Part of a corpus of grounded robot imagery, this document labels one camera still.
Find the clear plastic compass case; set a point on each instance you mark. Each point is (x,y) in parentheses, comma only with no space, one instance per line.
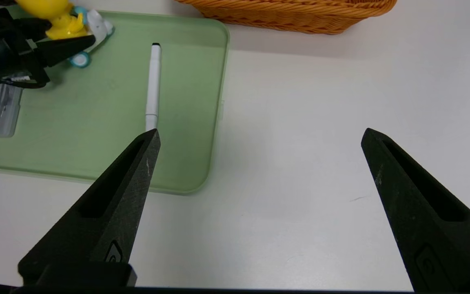
(8,122)

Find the yellow duck toy car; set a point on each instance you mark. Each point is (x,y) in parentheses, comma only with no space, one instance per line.
(61,26)

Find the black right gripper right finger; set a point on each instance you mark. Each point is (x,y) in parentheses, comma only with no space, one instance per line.
(431,228)

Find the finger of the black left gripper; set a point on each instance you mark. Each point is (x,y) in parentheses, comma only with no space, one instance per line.
(65,49)

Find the white marker pen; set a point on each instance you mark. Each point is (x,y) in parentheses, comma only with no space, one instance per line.
(153,85)

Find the green plastic tray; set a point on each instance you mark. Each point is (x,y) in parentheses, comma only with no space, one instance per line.
(96,134)

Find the orange wicker basket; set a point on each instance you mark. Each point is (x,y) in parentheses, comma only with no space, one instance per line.
(292,14)

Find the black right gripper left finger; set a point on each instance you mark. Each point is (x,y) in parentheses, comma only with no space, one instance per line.
(108,220)

